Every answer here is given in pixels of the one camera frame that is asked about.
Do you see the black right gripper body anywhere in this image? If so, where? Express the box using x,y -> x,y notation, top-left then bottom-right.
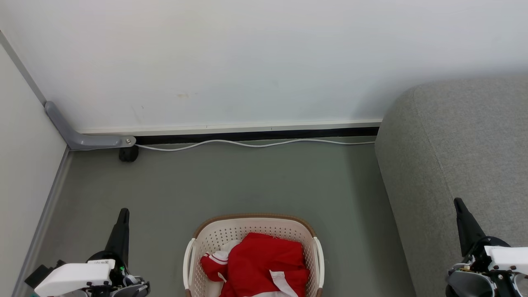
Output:
445,236 -> 528,297

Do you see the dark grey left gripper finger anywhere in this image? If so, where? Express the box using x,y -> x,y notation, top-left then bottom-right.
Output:
105,208 -> 130,267

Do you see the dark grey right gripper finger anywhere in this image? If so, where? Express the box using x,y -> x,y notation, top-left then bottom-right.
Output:
454,198 -> 487,257

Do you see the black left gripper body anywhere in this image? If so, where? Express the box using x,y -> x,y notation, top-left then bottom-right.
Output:
86,251 -> 151,297

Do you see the grey fabric sofa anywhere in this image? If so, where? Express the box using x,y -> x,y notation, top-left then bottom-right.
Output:
375,75 -> 528,297

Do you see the black caster wheel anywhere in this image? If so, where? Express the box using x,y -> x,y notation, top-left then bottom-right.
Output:
119,146 -> 139,163

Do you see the red garment with white trim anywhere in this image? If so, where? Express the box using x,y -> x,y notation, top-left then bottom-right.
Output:
200,232 -> 311,297

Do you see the white and black baseboard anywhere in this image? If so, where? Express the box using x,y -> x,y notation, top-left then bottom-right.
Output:
78,119 -> 383,145

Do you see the grey partition frame strip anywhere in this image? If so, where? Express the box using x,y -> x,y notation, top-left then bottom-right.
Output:
0,30 -> 73,297

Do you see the grey metal support bracket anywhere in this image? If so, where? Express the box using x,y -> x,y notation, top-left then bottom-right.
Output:
44,101 -> 137,150

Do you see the white power cable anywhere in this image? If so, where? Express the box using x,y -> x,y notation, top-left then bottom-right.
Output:
135,139 -> 376,152

